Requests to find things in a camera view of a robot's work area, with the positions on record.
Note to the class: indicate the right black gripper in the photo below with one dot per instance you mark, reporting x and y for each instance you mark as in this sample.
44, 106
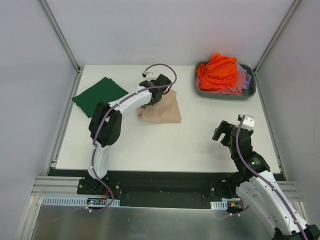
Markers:
223, 131

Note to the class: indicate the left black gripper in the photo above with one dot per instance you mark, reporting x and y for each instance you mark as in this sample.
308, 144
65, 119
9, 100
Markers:
155, 97

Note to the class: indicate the beige t shirt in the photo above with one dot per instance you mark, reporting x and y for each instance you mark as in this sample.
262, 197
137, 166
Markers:
166, 111

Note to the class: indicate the green t shirt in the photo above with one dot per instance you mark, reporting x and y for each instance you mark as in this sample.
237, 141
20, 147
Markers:
105, 90

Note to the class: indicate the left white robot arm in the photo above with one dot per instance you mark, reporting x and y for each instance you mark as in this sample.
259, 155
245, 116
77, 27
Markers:
106, 122

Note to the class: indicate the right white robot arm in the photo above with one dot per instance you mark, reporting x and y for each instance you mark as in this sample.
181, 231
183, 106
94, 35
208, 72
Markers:
256, 185

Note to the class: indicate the pink t shirt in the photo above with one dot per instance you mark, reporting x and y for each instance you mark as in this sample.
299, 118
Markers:
234, 91

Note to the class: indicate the orange t shirt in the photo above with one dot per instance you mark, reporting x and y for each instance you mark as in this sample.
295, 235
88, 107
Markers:
220, 73

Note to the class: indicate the lavender t shirt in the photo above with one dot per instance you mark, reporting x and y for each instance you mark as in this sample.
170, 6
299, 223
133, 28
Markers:
243, 77

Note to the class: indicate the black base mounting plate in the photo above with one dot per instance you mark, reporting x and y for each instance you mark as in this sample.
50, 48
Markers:
159, 189

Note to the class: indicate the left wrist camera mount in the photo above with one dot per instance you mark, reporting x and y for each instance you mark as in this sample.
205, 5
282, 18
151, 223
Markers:
147, 73

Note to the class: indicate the right white cable duct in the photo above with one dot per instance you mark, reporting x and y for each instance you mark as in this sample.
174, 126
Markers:
226, 204

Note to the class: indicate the white cable duct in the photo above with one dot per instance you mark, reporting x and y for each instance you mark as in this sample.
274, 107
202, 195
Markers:
226, 204
71, 201

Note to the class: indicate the left aluminium frame post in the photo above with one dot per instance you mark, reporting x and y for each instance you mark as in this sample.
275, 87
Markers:
59, 34

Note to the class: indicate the aluminium frame post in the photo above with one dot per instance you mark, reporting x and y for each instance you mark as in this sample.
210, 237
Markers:
59, 34
278, 32

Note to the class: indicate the right aluminium frame post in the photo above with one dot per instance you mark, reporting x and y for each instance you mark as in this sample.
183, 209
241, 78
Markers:
278, 32

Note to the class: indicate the front aluminium rail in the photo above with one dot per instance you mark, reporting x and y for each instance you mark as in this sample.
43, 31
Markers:
67, 186

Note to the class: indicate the left white cable duct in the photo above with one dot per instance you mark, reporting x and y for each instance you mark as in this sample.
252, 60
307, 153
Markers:
71, 201

